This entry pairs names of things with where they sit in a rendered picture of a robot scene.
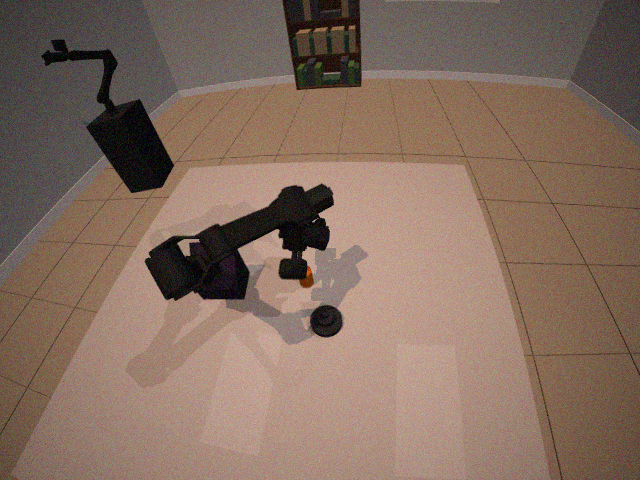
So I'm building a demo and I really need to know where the orange knob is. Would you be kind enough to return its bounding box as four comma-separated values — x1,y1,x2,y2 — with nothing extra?
299,266,314,289

